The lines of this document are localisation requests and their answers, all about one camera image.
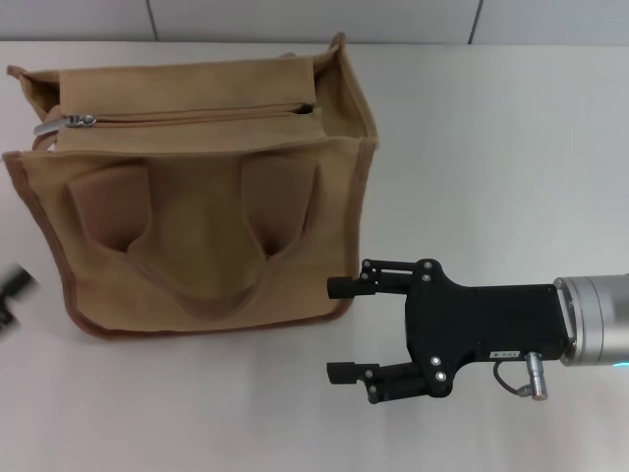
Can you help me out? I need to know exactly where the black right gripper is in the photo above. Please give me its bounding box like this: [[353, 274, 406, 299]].
[[325, 256, 575, 405]]

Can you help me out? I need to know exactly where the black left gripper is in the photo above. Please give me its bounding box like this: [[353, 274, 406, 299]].
[[0, 263, 40, 340]]

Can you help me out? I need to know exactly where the silver metal zipper pull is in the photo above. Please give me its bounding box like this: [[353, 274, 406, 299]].
[[32, 113, 95, 137]]

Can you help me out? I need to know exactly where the khaki canvas food bag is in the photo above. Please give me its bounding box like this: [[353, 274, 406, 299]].
[[2, 31, 380, 343]]

